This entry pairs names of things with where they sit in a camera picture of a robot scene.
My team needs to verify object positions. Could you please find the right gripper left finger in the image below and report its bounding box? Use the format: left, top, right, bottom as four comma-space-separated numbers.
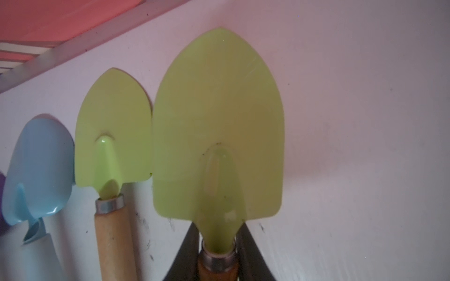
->
164, 222, 200, 281

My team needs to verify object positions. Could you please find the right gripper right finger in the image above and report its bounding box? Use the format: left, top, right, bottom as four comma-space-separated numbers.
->
236, 223, 275, 281

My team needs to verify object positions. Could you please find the green shovel wooden handle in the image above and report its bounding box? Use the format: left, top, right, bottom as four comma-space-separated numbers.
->
75, 68, 152, 281

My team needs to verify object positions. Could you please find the light blue shovel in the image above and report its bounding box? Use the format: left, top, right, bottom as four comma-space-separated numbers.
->
2, 117, 75, 281

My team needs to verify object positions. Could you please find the purple shovel pink handle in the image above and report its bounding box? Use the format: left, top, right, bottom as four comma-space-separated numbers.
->
0, 173, 9, 235

